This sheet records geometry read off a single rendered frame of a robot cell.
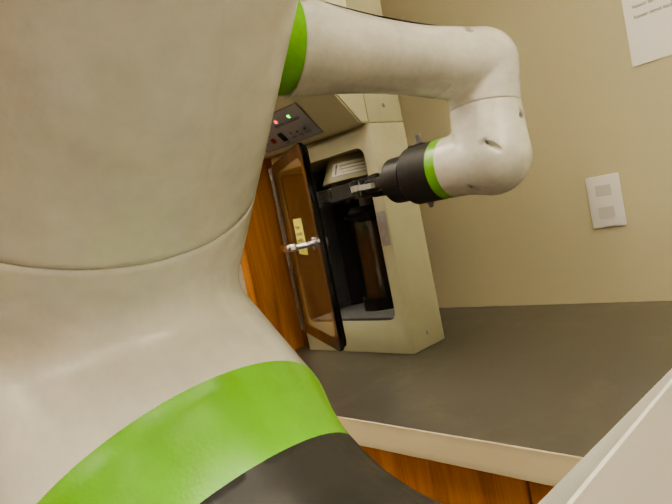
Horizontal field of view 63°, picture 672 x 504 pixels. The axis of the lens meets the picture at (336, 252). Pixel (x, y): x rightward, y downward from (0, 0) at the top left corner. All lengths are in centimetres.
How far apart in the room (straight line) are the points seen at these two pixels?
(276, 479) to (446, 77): 64
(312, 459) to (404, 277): 95
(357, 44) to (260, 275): 78
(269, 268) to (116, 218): 119
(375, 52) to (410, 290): 58
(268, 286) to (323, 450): 116
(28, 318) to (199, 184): 7
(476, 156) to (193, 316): 62
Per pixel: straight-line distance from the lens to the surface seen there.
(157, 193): 16
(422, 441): 78
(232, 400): 18
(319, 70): 64
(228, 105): 16
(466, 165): 78
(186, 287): 19
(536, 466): 70
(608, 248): 136
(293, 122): 116
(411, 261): 113
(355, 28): 67
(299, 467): 18
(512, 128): 79
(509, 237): 145
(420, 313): 115
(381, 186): 89
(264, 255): 134
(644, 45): 133
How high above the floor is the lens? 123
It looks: 3 degrees down
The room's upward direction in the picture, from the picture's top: 11 degrees counter-clockwise
